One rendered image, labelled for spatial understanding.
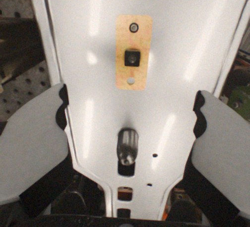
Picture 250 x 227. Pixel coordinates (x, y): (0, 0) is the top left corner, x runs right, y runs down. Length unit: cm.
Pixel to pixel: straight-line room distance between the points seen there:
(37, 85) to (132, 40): 49
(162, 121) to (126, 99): 6
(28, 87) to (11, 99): 9
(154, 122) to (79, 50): 14
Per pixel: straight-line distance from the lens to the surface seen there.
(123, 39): 19
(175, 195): 51
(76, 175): 44
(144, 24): 18
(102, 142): 27
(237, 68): 32
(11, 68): 22
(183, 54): 20
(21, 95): 69
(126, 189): 40
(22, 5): 57
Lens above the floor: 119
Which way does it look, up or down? 59 degrees down
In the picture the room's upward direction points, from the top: 174 degrees counter-clockwise
